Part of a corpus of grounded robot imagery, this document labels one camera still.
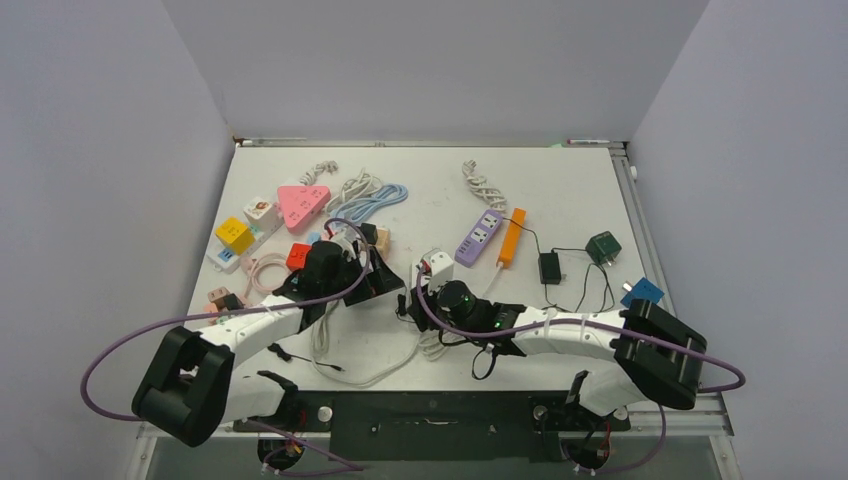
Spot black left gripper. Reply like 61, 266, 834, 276
322, 246, 402, 306

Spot white power strip cord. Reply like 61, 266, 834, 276
417, 264, 508, 362

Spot black plug adapter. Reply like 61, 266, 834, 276
395, 294, 413, 323

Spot purple USB power strip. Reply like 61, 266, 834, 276
454, 209, 504, 267

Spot orange power strip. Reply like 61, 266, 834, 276
496, 208, 527, 268

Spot black power adapter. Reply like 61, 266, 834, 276
500, 215, 617, 314

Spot green cube socket adapter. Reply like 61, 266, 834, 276
585, 231, 622, 265

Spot blue cube socket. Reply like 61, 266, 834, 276
620, 277, 665, 307

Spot white USB power strip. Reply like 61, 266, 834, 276
408, 260, 425, 316

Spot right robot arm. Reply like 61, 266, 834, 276
405, 280, 707, 428

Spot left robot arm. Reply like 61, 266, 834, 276
131, 241, 405, 447

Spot red cube socket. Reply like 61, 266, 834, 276
285, 242, 312, 272

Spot beige cube socket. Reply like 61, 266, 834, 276
374, 227, 391, 260

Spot white picture cube socket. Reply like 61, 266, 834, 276
243, 197, 282, 232

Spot yellow cube socket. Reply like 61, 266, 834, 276
214, 217, 255, 255

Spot pink round socket base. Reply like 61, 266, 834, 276
203, 287, 245, 325

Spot pink triangular power strip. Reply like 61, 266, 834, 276
277, 185, 331, 235

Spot white flat power strip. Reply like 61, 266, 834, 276
205, 227, 278, 274

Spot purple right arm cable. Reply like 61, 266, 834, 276
415, 268, 747, 477

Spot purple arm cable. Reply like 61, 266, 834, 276
415, 268, 747, 477
79, 218, 374, 477

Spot light blue cable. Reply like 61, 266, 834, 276
331, 183, 409, 227

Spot pink coiled cable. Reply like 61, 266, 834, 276
241, 252, 296, 299

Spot black barrel connector cable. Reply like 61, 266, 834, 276
264, 341, 346, 374

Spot white coiled cable with plug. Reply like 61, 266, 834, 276
460, 159, 510, 215

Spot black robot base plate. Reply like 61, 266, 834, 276
262, 391, 631, 462

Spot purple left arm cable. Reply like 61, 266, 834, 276
79, 218, 374, 477

